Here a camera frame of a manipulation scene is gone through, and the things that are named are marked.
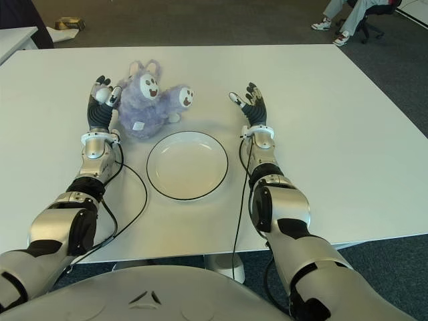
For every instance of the purple plush doll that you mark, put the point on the purple plush doll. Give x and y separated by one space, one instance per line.
140 110

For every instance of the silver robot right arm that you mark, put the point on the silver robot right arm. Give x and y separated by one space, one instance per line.
287 200

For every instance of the white paper sheet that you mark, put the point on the white paper sheet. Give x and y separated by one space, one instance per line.
63 34

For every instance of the white side table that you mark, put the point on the white side table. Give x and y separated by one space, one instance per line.
13 41

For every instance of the white furniture edge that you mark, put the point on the white furniture edge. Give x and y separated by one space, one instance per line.
414 10

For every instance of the person in white shirt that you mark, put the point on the person in white shirt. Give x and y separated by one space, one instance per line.
23 13

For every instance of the white plate black rim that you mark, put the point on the white plate black rim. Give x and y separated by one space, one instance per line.
187 165

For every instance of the person in grey trousers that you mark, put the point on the person in grey trousers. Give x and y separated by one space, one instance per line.
351 16

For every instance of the silver table pedestal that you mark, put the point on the silver table pedestal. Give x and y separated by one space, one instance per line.
217 264

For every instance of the black swivel chair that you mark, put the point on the black swivel chair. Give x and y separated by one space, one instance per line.
378 8

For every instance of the gold cardboard box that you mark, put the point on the gold cardboard box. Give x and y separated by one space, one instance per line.
70 23

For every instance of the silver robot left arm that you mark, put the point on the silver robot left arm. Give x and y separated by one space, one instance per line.
50 217

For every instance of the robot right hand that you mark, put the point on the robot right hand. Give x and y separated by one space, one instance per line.
257 114

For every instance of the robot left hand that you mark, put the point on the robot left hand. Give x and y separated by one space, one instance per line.
98 117

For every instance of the silver robot torso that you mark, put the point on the silver robot torso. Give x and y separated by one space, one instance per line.
150 301

